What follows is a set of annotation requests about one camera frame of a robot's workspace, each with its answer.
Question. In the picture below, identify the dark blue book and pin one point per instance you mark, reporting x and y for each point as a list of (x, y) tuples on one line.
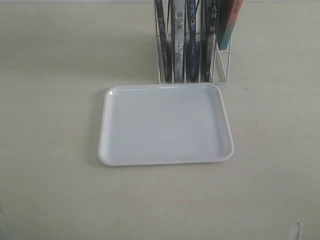
[(192, 7)]

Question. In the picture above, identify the black book white characters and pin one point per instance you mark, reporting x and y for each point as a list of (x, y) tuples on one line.
[(211, 11)]

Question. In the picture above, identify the pink and teal book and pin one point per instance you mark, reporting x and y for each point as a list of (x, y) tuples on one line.
[(228, 14)]

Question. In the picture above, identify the black thin leftmost book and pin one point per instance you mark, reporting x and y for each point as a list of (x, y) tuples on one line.
[(161, 25)]

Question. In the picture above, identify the grey white spine book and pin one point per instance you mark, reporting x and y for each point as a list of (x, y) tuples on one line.
[(178, 34)]

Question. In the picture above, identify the white plastic tray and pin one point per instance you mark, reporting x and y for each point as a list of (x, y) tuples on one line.
[(164, 124)]

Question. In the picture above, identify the white wire book rack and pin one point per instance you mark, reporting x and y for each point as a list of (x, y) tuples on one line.
[(219, 72)]

